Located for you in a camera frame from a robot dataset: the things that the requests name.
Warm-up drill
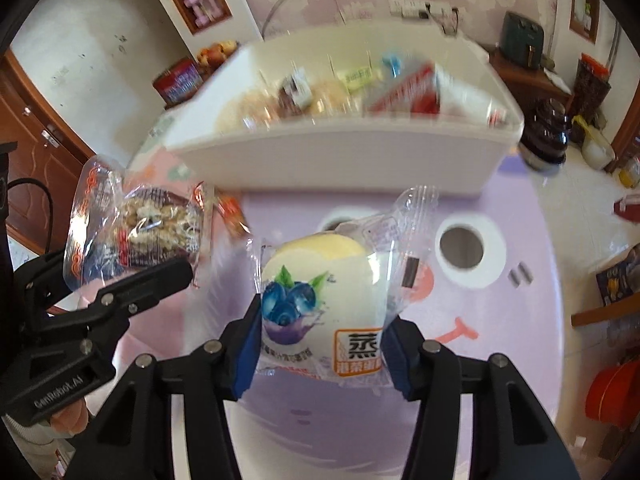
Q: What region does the dark green air fryer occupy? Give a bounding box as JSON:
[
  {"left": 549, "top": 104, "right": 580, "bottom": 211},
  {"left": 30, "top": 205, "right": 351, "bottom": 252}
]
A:
[{"left": 501, "top": 11, "right": 546, "bottom": 71}]

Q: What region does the wooden door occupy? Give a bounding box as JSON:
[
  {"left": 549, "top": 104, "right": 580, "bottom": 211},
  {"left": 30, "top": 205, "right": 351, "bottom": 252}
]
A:
[{"left": 0, "top": 50, "right": 98, "bottom": 256}]

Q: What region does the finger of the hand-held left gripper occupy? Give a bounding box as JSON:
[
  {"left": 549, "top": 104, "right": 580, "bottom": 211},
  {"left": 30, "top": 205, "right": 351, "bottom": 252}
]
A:
[
  {"left": 12, "top": 247, "right": 71, "bottom": 322},
  {"left": 87, "top": 257, "right": 196, "bottom": 322}
]

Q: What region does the white jug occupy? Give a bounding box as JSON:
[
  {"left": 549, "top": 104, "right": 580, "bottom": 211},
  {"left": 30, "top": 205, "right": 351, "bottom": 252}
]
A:
[{"left": 572, "top": 115, "right": 616, "bottom": 171}]

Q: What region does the white wall socket strip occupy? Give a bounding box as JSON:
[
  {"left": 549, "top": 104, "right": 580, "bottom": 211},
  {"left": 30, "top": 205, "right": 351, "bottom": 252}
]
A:
[{"left": 390, "top": 0, "right": 449, "bottom": 18}]

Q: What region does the pastel printed tablecloth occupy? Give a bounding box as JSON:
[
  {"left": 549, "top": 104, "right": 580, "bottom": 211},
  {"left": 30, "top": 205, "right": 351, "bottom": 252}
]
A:
[{"left": 65, "top": 150, "right": 576, "bottom": 480}]

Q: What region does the white plastic bin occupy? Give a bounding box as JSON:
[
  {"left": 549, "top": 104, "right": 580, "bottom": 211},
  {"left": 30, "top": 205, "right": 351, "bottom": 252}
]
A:
[{"left": 127, "top": 35, "right": 526, "bottom": 198}]

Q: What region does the red round tin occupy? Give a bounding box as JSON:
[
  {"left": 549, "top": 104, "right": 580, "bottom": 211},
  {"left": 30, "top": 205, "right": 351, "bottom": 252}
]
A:
[{"left": 152, "top": 57, "right": 203, "bottom": 106}]

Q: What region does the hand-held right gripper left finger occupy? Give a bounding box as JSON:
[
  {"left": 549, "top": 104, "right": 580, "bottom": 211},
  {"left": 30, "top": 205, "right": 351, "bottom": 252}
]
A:
[{"left": 67, "top": 301, "right": 266, "bottom": 480}]

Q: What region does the black television cable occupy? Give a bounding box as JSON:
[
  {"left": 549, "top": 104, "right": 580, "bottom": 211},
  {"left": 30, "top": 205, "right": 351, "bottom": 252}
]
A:
[{"left": 262, "top": 0, "right": 296, "bottom": 41}]

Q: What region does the colourful printed box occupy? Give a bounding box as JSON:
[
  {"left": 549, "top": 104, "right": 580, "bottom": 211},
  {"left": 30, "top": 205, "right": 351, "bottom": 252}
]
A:
[{"left": 596, "top": 255, "right": 640, "bottom": 306}]

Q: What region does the orange nut snack packet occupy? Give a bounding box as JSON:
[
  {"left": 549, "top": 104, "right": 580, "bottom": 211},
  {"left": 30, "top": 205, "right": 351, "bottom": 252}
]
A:
[{"left": 64, "top": 155, "right": 251, "bottom": 293}]

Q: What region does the dark jar with red lid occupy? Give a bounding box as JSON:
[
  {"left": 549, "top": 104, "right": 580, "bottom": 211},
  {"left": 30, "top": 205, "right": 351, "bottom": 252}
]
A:
[{"left": 570, "top": 55, "right": 612, "bottom": 121}]

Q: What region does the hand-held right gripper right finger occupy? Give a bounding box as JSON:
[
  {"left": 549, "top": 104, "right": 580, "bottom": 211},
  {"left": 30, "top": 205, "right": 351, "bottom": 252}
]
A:
[{"left": 382, "top": 315, "right": 576, "bottom": 480}]

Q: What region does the red bucket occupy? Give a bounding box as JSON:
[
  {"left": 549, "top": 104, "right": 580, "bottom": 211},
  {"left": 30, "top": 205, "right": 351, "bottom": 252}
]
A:
[{"left": 586, "top": 364, "right": 640, "bottom": 428}]

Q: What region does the bowl of fruit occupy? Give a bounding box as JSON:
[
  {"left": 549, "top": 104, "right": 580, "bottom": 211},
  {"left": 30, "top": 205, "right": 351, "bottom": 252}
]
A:
[{"left": 196, "top": 40, "right": 238, "bottom": 67}]

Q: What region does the blueberry bun packet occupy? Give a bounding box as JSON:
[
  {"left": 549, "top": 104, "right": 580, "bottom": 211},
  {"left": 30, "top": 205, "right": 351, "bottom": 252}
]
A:
[{"left": 248, "top": 186, "right": 441, "bottom": 386}]

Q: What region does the black electric pot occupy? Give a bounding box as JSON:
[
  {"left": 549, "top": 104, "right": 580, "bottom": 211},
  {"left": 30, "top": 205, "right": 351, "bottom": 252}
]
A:
[{"left": 517, "top": 97, "right": 571, "bottom": 176}]

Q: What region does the person's left hand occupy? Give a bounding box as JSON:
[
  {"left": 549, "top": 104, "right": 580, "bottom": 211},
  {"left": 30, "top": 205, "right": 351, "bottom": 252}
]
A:
[{"left": 37, "top": 400, "right": 91, "bottom": 436}]

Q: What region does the pile of snack packets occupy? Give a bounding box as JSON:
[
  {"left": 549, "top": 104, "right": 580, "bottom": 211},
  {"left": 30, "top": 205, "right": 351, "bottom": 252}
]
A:
[{"left": 215, "top": 52, "right": 516, "bottom": 133}]

